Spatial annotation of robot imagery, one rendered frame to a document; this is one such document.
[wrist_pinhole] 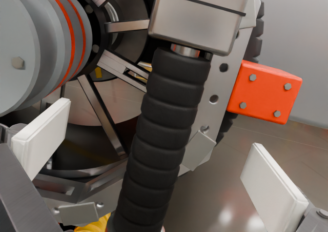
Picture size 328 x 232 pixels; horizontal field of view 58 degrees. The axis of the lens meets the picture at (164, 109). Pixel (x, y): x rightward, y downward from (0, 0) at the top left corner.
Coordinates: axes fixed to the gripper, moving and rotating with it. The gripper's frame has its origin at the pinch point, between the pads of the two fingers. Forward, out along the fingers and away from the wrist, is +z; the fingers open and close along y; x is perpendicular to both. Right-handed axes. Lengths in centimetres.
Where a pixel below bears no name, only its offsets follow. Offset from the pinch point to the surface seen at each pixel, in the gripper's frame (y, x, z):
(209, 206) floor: 51, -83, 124
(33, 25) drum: -11.5, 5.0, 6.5
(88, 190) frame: -6.6, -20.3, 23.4
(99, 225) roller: -3.6, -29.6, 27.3
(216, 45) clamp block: 1.4, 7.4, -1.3
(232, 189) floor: 70, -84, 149
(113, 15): -14, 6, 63
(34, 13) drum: -12.0, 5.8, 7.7
